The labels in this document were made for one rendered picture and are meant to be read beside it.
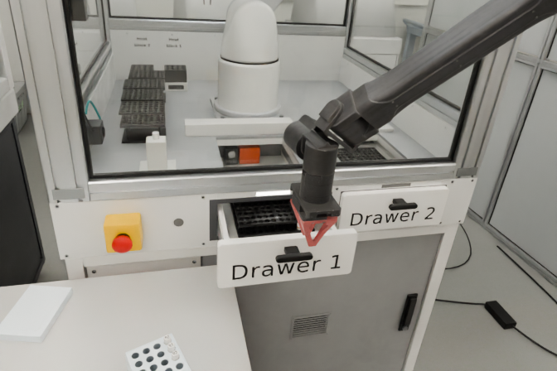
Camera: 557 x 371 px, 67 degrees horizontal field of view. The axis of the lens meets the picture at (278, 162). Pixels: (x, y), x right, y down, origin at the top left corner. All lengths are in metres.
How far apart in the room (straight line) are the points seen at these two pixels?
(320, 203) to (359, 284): 0.56
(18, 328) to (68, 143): 0.35
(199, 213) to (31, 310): 0.37
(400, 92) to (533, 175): 2.01
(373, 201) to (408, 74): 0.46
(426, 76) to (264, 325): 0.85
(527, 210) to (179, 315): 2.14
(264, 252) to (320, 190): 0.20
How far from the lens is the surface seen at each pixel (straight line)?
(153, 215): 0.97
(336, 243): 0.89
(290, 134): 0.77
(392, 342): 1.52
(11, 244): 1.90
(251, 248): 0.84
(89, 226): 1.00
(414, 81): 0.67
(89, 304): 0.99
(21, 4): 0.86
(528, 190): 2.67
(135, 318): 0.94
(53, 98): 0.88
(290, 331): 1.31
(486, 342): 2.16
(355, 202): 1.04
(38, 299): 1.01
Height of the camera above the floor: 1.43
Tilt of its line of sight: 26 degrees down
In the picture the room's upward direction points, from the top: 4 degrees clockwise
